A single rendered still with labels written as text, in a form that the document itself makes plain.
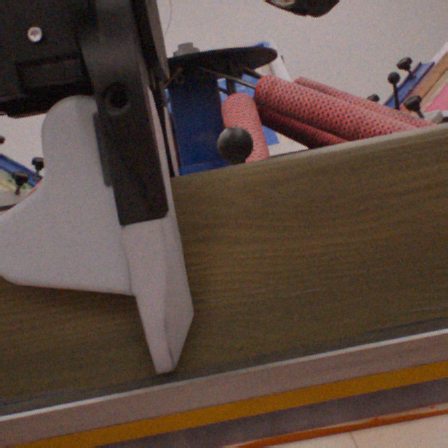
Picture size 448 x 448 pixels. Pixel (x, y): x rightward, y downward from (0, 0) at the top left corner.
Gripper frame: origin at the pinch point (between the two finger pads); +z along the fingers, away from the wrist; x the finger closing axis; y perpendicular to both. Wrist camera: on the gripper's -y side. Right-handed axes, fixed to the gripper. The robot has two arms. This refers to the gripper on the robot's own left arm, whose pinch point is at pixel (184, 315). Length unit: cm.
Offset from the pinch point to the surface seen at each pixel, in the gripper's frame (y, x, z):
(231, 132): -3.5, -25.6, -7.5
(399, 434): -10.4, -16.1, 13.3
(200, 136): 0, -83, -11
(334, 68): -89, -415, -56
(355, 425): -8.0, -17.8, 13.0
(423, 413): -12.5, -17.8, 13.0
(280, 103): -12, -71, -13
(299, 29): -70, -415, -85
